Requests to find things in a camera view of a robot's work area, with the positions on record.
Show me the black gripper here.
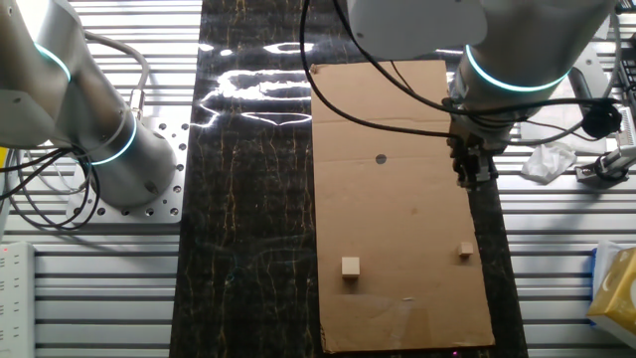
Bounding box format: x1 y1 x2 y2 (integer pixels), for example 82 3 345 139
446 137 500 191

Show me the crumpled white tissue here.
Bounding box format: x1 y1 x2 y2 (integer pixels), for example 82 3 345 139
520 142 578 184

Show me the brown cardboard sheet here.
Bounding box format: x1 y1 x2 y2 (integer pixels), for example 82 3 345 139
308 59 497 355

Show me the medium wooden cube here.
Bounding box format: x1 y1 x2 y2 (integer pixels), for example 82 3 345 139
340 256 362 278

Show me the yellow tissue pack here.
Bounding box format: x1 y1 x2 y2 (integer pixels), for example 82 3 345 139
585 248 636 334

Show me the white power strip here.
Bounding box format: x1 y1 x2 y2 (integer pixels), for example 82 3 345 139
0 242 36 358

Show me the silver camera on mount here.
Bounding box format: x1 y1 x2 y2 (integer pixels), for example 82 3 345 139
575 146 636 184

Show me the black round cable knob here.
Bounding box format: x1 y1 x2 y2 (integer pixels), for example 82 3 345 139
580 103 623 140

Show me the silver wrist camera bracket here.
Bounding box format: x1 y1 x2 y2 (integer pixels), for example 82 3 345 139
565 29 607 118

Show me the ribbed silver camera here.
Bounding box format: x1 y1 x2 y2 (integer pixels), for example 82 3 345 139
617 106 636 146

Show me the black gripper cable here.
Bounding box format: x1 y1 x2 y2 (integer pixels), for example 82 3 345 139
297 0 622 141

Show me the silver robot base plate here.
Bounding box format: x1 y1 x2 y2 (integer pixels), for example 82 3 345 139
66 116 191 225

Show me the grey robot power cable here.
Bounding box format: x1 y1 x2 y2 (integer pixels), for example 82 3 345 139
82 30 151 120

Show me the black base cable bundle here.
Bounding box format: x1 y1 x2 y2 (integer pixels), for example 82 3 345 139
0 146 101 233

